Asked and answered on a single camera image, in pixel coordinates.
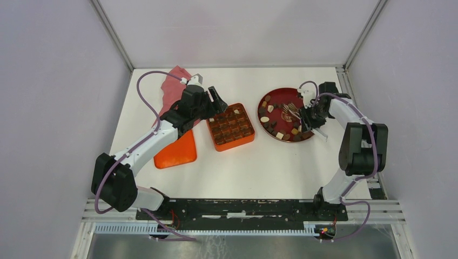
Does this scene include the orange chocolate box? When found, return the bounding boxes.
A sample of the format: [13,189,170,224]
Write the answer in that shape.
[206,103,255,152]

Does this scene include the pink cloth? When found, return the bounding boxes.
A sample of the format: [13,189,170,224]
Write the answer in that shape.
[158,66,191,116]

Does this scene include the orange box lid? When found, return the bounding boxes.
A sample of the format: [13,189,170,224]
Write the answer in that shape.
[153,130,197,169]

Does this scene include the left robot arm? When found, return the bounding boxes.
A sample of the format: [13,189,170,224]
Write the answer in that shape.
[91,85,228,220]

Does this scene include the red round plate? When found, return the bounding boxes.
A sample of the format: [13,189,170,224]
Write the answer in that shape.
[257,87,314,143]

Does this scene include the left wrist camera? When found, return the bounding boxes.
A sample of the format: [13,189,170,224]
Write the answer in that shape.
[180,74,204,94]

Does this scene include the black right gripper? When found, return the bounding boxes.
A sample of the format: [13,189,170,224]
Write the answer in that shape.
[298,103,331,133]

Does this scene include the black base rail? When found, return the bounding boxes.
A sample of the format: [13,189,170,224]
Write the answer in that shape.
[152,199,348,230]

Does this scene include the silver white-handled tongs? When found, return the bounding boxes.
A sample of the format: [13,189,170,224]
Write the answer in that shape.
[281,103,328,142]

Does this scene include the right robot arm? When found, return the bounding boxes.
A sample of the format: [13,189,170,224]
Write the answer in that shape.
[297,81,388,220]

